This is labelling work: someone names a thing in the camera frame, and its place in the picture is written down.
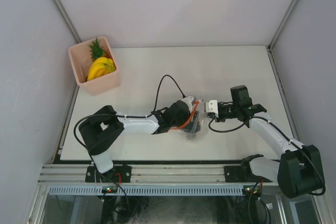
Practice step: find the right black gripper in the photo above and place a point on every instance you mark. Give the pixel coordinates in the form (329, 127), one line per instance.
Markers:
(219, 119)

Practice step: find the grey slotted cable duct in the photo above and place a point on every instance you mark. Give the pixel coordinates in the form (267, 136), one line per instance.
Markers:
(148, 190)

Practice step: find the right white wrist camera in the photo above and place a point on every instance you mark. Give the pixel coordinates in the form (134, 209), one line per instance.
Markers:
(211, 106)

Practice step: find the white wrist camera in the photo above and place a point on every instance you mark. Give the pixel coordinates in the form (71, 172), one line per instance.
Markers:
(211, 106)
(189, 101)

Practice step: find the clear zip top bag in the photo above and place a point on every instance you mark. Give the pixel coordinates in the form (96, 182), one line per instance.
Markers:
(198, 109)

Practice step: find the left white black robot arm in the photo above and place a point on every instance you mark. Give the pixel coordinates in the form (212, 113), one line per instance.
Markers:
(97, 132)

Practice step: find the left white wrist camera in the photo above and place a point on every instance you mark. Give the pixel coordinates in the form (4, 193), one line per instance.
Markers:
(189, 101)

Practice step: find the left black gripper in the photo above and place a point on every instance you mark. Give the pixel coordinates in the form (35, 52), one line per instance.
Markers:
(193, 126)

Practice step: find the fake pineapple green crown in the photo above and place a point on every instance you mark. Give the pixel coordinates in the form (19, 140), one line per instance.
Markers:
(96, 50)

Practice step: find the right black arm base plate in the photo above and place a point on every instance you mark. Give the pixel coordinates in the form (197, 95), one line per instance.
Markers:
(235, 174)

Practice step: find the pink plastic bin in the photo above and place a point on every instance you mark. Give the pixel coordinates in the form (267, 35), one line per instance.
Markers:
(80, 58)

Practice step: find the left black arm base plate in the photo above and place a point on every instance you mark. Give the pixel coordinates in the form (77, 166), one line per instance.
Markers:
(119, 174)

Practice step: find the aluminium rail frame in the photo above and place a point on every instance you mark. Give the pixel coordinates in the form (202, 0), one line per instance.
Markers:
(142, 174)

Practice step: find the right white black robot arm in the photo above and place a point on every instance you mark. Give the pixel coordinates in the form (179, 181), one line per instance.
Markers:
(299, 169)

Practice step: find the yellow fake banana bunch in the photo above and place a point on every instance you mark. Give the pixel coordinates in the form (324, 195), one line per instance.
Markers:
(101, 67)

